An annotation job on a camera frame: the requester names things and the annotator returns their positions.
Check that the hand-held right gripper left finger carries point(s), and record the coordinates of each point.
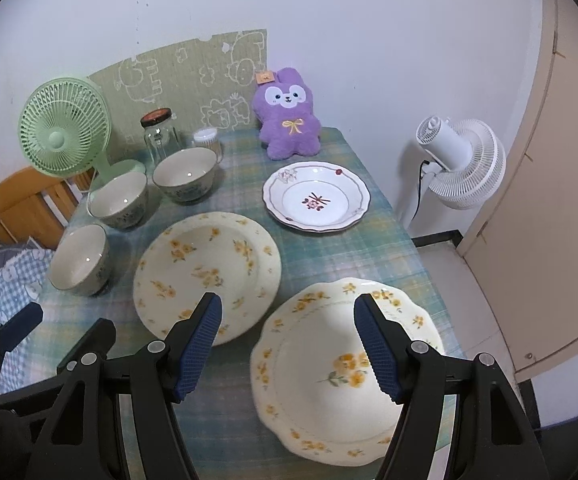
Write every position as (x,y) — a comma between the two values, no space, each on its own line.
(201,340)

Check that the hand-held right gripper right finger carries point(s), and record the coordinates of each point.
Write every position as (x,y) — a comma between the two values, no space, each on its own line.
(376,345)

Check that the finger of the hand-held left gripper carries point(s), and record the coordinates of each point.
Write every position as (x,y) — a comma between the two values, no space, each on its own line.
(26,317)
(99,335)

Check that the scalloped yellow flower plate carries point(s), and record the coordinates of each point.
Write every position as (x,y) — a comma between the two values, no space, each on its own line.
(319,385)

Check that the green patterned ceramic bowl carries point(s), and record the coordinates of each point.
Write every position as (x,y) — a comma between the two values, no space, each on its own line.
(186,175)
(76,260)
(119,200)

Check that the round yellow flower plate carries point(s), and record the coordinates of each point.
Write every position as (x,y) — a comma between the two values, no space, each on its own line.
(204,260)

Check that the white plate red flower print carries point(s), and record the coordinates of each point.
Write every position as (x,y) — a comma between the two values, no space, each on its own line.
(316,197)

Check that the blue checked blanket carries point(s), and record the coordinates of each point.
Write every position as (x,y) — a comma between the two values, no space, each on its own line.
(4,285)

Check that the plaid tablecloth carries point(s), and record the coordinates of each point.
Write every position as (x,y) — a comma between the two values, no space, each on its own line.
(329,260)

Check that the wooden chair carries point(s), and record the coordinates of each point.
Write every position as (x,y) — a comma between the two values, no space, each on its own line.
(19,210)

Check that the green desk fan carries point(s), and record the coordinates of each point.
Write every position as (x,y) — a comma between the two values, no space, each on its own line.
(64,135)

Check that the cotton swab container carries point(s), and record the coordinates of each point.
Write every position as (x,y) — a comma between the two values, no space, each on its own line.
(206,140)

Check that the white floor fan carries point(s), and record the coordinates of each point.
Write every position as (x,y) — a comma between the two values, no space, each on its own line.
(461,160)

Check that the glass jar with dark lid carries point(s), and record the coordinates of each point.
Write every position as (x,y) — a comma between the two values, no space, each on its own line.
(161,137)

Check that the beige door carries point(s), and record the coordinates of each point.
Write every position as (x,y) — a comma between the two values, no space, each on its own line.
(544,185)

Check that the purple plush bunny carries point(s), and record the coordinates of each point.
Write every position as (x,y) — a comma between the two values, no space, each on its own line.
(289,115)

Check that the green printed wall cloth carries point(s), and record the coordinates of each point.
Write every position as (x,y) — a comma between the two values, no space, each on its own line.
(194,75)

